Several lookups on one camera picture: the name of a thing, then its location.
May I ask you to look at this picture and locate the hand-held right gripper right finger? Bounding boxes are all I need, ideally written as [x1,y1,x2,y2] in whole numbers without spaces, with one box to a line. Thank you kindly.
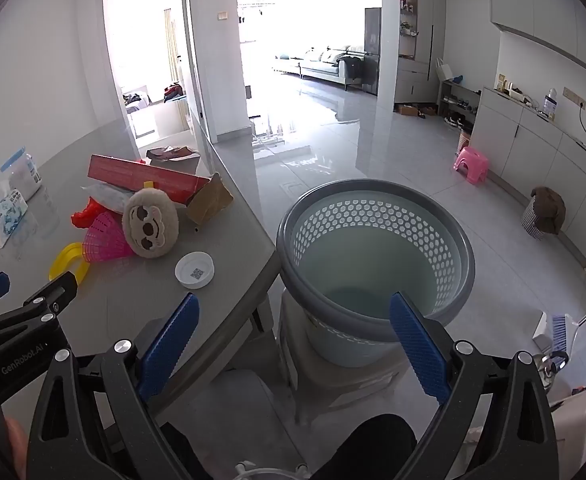
[390,292,558,480]

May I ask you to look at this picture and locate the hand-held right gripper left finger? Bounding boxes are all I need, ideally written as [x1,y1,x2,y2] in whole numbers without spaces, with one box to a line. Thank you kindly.
[28,292,200,480]

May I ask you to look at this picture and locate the yellow plastic ring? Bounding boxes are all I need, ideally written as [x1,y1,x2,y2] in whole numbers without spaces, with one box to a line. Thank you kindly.
[49,242,91,283]

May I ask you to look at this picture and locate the pink mesh cone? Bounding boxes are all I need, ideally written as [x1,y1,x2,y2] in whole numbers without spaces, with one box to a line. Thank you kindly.
[82,211,134,264]

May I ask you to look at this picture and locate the white round lid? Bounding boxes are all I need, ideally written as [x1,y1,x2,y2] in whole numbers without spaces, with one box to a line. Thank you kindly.
[175,251,216,289]

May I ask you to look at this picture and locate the sloth plush toy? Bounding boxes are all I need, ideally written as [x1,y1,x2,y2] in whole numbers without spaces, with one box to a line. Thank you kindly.
[122,183,180,260]

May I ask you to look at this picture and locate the grey perforated plastic basket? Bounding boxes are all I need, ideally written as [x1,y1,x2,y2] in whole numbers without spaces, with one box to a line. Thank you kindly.
[276,178,476,367]

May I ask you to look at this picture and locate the person's left hand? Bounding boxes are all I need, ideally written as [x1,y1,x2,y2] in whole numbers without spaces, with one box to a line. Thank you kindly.
[3,417,30,480]

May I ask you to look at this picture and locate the white blue tissue packet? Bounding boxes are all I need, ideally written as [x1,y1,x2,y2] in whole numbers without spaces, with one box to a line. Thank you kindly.
[0,187,28,251]

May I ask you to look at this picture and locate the red plastic toy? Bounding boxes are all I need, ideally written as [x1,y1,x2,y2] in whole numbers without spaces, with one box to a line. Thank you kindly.
[70,196,107,231]

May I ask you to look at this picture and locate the person's leg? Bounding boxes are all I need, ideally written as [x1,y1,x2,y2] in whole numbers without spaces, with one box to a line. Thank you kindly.
[313,412,418,480]

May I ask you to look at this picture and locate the clear plastic bag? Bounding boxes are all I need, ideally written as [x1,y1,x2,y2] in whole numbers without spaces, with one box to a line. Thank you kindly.
[80,181,136,213]

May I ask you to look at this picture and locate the beige plastic stool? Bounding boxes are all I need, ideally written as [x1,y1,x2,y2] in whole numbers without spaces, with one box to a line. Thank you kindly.
[279,287,410,411]

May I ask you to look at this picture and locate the long red box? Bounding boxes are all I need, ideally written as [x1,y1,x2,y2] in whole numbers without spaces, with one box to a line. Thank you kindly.
[87,154,212,206]

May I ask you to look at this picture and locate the blue bristle broom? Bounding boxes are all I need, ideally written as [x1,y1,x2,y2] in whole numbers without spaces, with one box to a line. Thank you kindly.
[550,285,586,357]

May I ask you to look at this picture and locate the brown cardboard box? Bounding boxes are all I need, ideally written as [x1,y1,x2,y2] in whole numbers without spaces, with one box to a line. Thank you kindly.
[185,172,234,226]

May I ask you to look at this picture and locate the brown paper bag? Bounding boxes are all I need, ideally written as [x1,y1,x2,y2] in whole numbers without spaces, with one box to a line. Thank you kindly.
[146,146,201,164]

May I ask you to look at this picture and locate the basket with brown cloth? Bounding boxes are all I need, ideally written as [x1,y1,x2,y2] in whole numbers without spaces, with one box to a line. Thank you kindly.
[522,186,566,240]

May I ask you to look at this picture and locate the pink plastic stool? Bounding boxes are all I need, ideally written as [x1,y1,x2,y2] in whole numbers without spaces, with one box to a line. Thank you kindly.
[454,147,490,184]

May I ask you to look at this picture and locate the white sideboard cabinet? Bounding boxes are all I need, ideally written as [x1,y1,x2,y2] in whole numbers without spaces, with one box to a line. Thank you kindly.
[473,87,586,283]

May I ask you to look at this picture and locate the shoe rack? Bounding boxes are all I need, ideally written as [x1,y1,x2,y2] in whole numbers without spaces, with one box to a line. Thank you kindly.
[438,80,484,128]

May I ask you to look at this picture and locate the grey sofa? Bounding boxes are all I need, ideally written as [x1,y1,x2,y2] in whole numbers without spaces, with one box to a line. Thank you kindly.
[273,45,366,86]

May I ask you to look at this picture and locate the grey refrigerator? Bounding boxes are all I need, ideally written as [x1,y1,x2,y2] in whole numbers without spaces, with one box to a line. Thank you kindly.
[363,7,382,96]

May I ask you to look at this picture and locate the tall white shelf cabinet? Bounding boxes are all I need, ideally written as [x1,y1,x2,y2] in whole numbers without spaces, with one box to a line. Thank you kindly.
[394,0,448,105]

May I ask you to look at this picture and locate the white wall cabinets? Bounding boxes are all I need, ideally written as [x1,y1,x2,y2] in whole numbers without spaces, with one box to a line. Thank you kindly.
[487,0,586,83]

